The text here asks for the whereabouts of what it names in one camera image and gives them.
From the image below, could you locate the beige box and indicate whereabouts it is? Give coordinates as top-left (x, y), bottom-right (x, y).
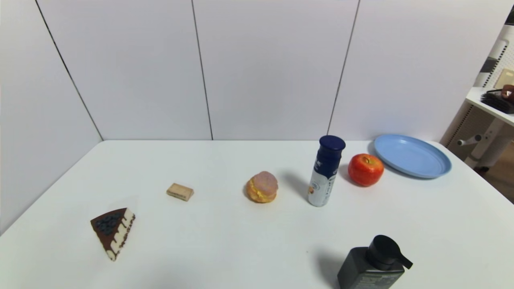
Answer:
top-left (495, 68), bottom-right (514, 90)

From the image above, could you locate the pink topped cream puff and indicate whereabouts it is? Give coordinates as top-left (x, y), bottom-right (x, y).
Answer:
top-left (246, 171), bottom-right (279, 204)

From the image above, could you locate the blue capped white bottle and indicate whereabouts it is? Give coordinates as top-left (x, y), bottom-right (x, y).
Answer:
top-left (308, 135), bottom-right (346, 208)

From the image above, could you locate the red apple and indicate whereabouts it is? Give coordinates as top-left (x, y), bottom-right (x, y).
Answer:
top-left (348, 153), bottom-right (384, 187)

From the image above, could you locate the chocolate blueberry cake slice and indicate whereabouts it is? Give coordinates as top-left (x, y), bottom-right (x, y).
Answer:
top-left (90, 208), bottom-right (136, 262)

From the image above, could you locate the blue plate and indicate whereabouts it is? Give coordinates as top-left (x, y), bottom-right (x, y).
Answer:
top-left (374, 134), bottom-right (452, 179)

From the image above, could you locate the white desk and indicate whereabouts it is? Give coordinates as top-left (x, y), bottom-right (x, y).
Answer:
top-left (457, 87), bottom-right (514, 169)

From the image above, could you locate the tan rectangular biscuit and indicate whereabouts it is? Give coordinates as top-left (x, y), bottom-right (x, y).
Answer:
top-left (166, 183), bottom-right (194, 201)

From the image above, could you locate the black bristle brush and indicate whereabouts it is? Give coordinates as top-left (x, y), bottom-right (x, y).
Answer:
top-left (480, 89), bottom-right (514, 114)

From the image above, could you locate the black pump bottle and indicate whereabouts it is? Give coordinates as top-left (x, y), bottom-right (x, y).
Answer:
top-left (337, 235), bottom-right (413, 289)

